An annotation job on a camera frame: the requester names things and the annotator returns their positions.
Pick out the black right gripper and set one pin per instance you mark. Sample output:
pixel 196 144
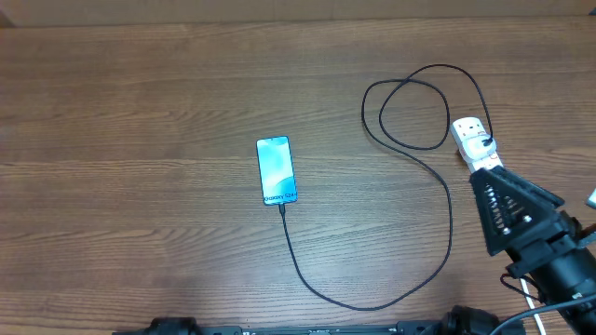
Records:
pixel 535 211

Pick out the Samsung Galaxy smartphone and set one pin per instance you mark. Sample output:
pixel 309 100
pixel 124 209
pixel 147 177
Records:
pixel 276 171

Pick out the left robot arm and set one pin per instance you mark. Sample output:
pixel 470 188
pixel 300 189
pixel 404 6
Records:
pixel 173 326

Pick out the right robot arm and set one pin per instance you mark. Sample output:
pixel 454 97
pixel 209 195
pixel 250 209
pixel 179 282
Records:
pixel 570 295

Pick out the white charger plug adapter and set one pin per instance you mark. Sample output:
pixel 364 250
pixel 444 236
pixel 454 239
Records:
pixel 476 148

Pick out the white power strip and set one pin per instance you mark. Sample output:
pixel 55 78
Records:
pixel 469 135

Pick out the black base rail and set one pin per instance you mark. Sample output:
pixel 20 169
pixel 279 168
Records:
pixel 401 328

